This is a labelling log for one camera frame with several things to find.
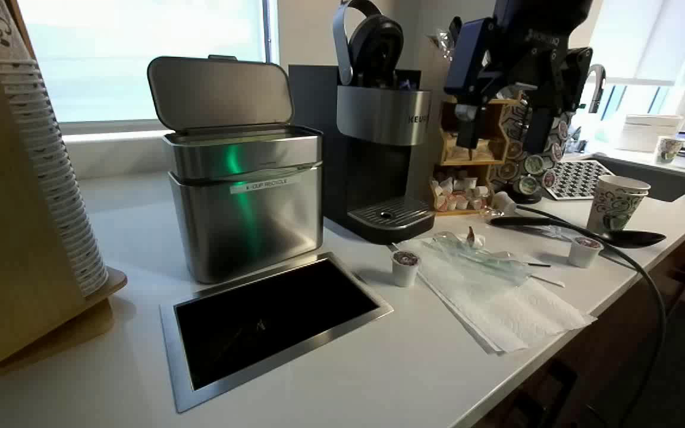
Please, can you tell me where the black wire pod carousel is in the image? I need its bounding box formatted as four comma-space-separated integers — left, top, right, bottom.
492, 92, 589, 204

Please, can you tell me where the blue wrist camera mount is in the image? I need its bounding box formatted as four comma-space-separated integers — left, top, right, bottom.
442, 17, 497, 104

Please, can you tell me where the thin stirrer stick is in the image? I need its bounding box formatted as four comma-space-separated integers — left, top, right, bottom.
525, 271, 569, 289

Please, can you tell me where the dark sink faucet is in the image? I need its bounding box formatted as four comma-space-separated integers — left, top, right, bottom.
586, 62, 608, 117

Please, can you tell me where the white paper towel stack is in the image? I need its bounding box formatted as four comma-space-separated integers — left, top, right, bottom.
617, 111, 685, 155

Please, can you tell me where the patterned flat pod tray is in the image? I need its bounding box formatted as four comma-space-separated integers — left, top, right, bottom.
549, 156, 617, 202

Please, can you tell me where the black silver coffee machine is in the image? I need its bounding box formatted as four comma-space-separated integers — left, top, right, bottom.
286, 0, 437, 245

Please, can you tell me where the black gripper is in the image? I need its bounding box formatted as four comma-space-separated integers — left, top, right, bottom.
488, 26, 597, 158

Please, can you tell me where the clear plastic stirrer bag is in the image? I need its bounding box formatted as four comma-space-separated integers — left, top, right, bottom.
421, 231, 532, 284

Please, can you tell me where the small patterned paper cup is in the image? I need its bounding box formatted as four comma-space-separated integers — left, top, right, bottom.
654, 133, 685, 167

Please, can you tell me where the wooden cup dispenser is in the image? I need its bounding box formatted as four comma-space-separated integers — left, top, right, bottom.
0, 0, 128, 388

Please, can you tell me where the long black power cable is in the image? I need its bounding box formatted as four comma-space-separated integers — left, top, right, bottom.
515, 202, 671, 428

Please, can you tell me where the stainless steel lidded bin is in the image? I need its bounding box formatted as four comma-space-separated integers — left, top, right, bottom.
145, 51, 325, 288

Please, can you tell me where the stack of white paper cups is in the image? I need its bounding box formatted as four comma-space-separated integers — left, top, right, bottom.
0, 0, 113, 302

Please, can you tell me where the white coffee pod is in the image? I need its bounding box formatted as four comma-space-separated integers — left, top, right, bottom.
390, 250, 424, 289
566, 236, 604, 269

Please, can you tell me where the green lid coffee pod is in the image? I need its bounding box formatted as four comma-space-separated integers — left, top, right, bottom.
517, 173, 543, 196
522, 151, 549, 177

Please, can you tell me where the steel framed counter waste chute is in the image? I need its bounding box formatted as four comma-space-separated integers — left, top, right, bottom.
158, 250, 396, 415

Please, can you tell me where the wooden condiment organizer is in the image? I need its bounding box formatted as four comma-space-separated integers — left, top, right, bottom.
429, 95, 518, 218

